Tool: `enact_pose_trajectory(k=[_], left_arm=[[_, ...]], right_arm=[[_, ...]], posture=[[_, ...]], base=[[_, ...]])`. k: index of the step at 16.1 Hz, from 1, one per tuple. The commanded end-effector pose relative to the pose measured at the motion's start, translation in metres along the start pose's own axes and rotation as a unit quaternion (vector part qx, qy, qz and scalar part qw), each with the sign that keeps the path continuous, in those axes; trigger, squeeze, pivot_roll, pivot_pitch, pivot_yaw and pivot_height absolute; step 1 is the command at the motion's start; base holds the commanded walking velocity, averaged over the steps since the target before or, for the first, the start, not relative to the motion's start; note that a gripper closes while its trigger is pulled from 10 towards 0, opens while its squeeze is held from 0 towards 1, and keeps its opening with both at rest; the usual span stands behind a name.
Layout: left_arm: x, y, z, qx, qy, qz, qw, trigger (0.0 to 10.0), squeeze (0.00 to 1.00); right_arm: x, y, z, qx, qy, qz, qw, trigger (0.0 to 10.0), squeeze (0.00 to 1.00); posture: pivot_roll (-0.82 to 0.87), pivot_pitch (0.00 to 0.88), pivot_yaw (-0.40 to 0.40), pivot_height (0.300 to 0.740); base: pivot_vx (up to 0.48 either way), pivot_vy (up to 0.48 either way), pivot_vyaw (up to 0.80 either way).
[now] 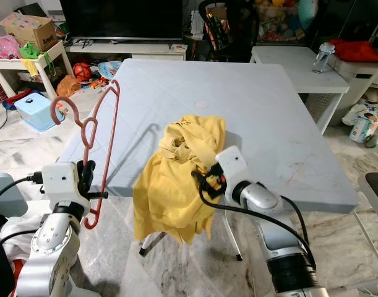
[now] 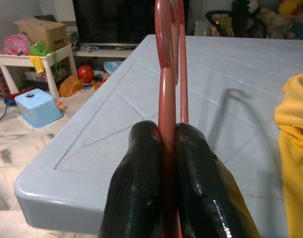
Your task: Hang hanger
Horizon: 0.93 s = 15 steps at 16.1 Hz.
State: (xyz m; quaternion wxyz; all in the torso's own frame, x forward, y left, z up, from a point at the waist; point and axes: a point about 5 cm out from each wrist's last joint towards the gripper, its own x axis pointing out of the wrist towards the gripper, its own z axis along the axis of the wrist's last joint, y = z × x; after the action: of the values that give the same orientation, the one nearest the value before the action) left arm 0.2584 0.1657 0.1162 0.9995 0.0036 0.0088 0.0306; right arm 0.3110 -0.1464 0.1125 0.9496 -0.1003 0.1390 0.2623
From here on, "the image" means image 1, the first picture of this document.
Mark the yellow polo shirt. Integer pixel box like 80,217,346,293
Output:
133,114,228,245

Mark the pink plastic hanger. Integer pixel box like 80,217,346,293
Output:
51,80,121,230

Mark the pale blue plastic box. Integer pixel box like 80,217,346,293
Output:
14,93,64,132

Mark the pale blue child chair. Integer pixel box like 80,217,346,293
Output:
0,172,30,218

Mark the white cloth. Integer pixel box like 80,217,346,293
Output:
0,213,53,260

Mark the grey folding table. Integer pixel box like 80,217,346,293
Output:
58,59,359,260

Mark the orange bag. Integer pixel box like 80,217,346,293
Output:
56,75,81,98

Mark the red ball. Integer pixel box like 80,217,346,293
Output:
72,62,92,82

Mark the printed blue bag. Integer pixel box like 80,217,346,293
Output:
98,61,124,80

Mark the small yellow cloth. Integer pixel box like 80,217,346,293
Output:
22,58,41,78

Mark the white television console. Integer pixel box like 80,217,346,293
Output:
68,39,188,61

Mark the white low shelf table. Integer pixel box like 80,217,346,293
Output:
0,41,72,103

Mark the small white side table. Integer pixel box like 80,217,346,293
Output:
251,45,350,134

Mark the black office chair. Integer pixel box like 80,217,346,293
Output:
198,0,260,62

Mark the pink bag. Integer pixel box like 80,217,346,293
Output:
0,35,21,61

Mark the cardboard box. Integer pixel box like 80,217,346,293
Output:
0,12,56,52

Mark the white folding chair grey seat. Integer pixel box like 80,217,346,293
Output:
357,171,378,248

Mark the black flat television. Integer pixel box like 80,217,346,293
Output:
60,0,183,41

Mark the clear plastic bottle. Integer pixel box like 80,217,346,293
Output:
312,41,336,74

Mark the white plastic bag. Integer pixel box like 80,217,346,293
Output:
342,102,378,127

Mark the bin of plush toys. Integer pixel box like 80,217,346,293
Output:
254,0,307,41

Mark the red cloth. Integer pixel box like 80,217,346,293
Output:
329,38,378,62

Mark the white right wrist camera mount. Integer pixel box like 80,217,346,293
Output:
215,146,251,200

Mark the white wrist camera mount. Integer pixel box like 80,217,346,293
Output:
41,162,90,202
215,146,251,200

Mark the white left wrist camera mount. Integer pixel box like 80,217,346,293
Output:
41,162,90,202

